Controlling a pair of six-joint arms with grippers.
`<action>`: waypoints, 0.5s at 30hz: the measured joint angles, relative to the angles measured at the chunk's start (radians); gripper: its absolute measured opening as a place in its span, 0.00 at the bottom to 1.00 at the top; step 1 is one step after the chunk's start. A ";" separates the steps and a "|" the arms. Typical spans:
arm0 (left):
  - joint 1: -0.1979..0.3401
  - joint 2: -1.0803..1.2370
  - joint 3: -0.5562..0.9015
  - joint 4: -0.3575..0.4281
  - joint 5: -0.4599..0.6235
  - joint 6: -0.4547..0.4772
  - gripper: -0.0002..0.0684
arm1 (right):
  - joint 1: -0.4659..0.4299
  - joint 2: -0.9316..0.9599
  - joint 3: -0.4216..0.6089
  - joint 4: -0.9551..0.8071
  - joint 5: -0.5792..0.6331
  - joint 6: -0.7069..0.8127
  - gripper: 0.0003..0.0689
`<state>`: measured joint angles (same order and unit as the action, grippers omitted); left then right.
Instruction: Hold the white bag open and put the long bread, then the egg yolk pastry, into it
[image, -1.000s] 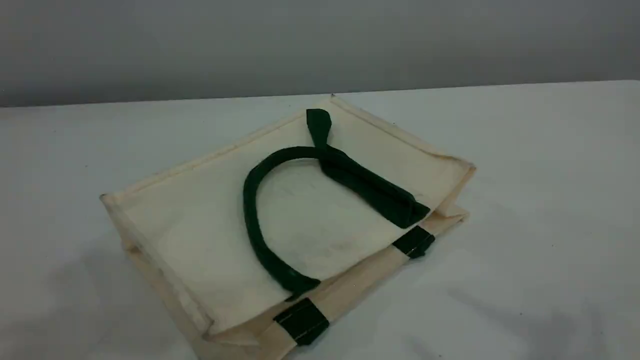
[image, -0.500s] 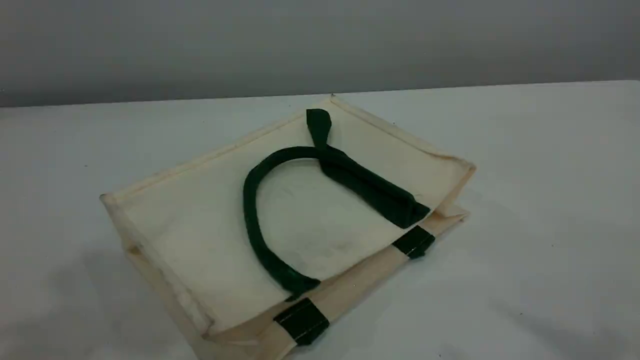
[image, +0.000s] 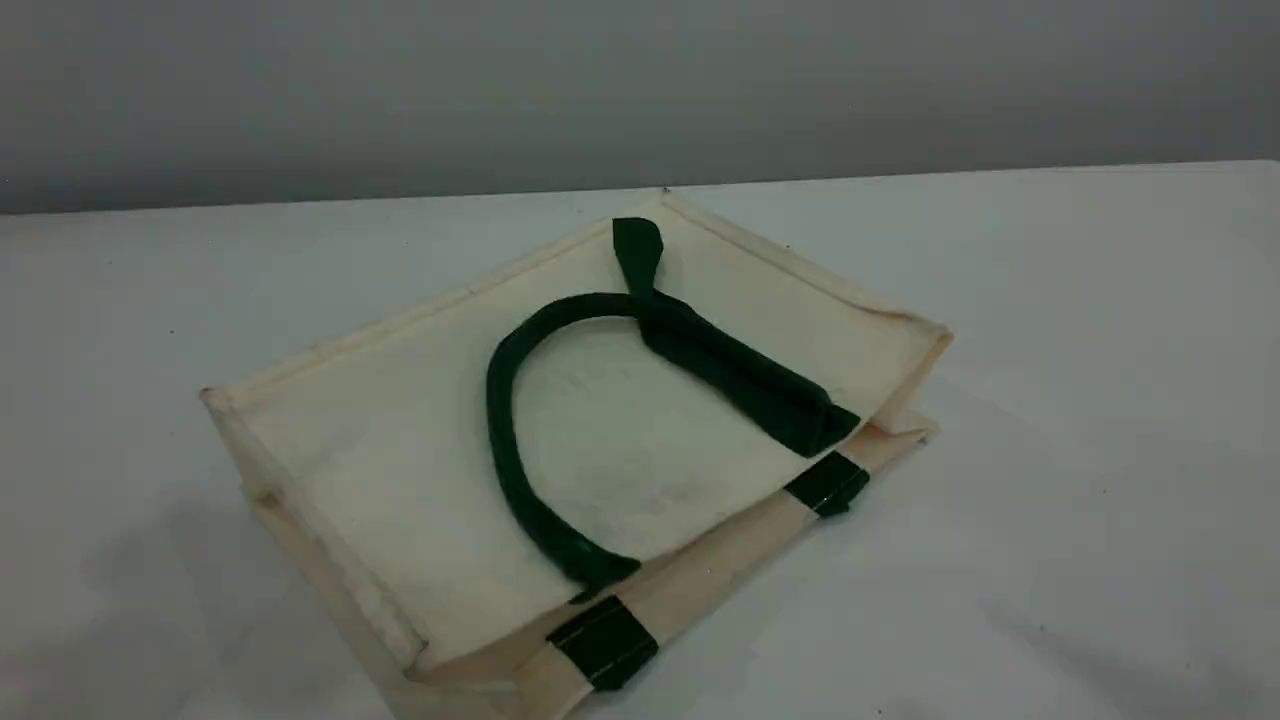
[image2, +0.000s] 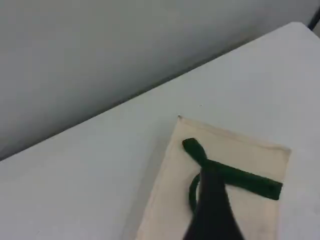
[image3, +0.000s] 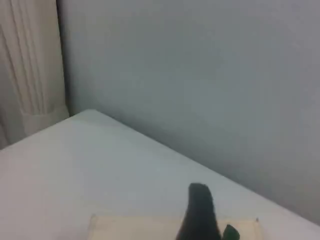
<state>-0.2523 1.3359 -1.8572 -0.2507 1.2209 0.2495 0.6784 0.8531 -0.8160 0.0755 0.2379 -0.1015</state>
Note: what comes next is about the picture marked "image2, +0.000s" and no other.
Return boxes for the white canvas bag green handles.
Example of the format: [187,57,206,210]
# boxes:
[134,115,293,240]

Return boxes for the black metal pole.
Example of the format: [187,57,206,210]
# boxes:
[307,0,319,29]

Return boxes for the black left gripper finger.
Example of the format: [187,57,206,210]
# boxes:
[181,171,249,240]

